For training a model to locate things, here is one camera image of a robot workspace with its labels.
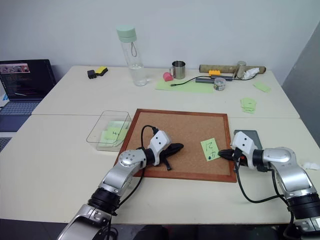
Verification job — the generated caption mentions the open dark laptop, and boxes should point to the open dark laptop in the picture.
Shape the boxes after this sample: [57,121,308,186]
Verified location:
[0,58,57,133]

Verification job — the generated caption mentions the silver metal cylinder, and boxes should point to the silver metal cylinder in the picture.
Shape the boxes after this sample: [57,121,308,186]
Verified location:
[232,60,247,80]

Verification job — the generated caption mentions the grey flat tray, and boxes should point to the grey flat tray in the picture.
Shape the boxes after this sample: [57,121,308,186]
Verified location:
[233,129,263,151]

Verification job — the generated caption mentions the pink round object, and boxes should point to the pink round object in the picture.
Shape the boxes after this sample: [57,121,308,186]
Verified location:
[162,71,175,83]

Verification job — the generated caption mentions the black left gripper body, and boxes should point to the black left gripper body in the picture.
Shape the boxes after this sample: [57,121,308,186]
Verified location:
[158,142,179,164]

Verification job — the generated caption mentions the thin black usb cable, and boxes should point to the thin black usb cable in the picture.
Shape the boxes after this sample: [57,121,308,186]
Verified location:
[170,75,216,88]

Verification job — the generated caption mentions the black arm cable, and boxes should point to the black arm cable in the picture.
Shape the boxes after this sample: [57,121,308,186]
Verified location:
[104,124,159,240]
[233,157,298,240]

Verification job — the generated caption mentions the small white paper scrap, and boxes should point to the small white paper scrap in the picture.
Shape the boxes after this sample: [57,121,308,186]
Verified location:
[301,161,320,172]

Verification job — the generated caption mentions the green note with black writing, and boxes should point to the green note with black writing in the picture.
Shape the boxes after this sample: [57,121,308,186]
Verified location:
[200,137,222,163]

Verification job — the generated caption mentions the clear bottle with green lid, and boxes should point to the clear bottle with green lid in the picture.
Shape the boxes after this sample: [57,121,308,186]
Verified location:
[115,24,147,87]

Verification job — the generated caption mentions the large green paper sheet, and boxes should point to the large green paper sheet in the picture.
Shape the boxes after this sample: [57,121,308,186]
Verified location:
[154,78,216,95]

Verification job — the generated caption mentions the green sticky note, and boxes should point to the green sticky note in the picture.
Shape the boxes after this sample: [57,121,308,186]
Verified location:
[252,81,272,94]
[101,126,126,141]
[107,120,129,130]

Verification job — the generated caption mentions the clear plastic box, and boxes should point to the clear plastic box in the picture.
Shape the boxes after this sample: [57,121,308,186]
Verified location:
[85,110,133,152]

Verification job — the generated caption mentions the stack of green sticky notes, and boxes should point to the stack of green sticky notes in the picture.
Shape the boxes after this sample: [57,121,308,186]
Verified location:
[239,96,259,115]

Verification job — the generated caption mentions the cork board with wooden frame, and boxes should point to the cork board with wooden frame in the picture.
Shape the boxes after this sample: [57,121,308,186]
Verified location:
[113,108,237,184]

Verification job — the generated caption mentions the small clear jar of pushpins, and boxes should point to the small clear jar of pushpins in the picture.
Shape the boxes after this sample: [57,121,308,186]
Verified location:
[212,77,227,92]

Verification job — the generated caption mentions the stainless steel mug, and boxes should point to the stainless steel mug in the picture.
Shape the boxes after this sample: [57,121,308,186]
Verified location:
[169,60,187,80]

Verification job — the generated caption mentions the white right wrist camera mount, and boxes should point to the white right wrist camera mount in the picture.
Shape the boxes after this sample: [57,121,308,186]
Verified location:
[230,131,257,167]

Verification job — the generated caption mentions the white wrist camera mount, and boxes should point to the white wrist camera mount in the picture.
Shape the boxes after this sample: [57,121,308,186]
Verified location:
[230,131,257,167]
[146,130,174,167]

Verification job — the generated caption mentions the grey usb hub bar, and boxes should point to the grey usb hub bar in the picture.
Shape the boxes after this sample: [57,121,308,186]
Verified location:
[195,76,235,84]

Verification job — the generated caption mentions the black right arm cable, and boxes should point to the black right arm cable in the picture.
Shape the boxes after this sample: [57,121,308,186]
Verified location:
[233,157,298,240]

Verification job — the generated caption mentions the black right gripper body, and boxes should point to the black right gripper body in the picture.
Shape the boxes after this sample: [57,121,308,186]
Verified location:
[231,147,245,167]

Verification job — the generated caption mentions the yellow and black sponge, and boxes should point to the yellow and black sponge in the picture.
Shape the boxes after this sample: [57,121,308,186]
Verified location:
[94,65,109,77]

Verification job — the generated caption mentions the crumpled white tissue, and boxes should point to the crumpled white tissue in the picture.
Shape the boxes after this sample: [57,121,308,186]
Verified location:
[241,67,261,81]

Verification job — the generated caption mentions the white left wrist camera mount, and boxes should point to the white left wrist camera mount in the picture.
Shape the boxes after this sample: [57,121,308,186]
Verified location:
[146,130,174,167]

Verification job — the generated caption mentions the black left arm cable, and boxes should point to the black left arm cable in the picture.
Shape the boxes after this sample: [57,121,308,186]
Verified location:
[104,124,159,240]

